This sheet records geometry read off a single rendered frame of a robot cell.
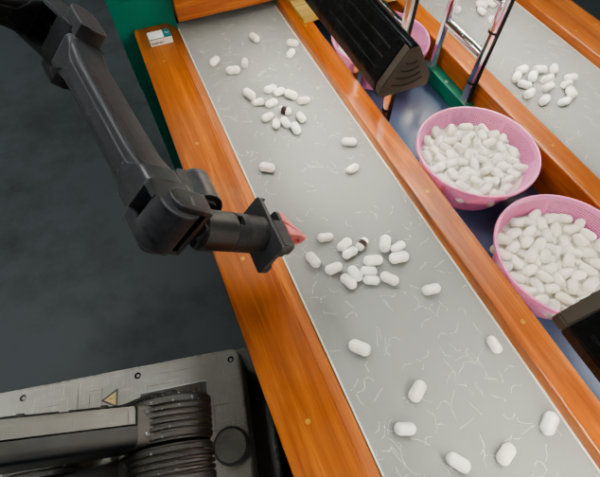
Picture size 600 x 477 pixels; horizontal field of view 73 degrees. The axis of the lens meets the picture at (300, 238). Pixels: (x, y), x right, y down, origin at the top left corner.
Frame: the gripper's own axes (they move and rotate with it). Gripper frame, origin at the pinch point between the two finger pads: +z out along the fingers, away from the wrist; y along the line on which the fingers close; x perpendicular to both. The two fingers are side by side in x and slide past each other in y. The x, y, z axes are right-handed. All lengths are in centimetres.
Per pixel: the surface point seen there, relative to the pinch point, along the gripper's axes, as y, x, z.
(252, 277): 0.4, 12.3, -1.7
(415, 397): -29.0, 1.9, 10.9
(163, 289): 46, 88, 27
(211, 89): 55, 9, 7
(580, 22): 37, -60, 83
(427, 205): 1.1, -12.3, 27.0
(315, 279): -3.6, 7.1, 8.2
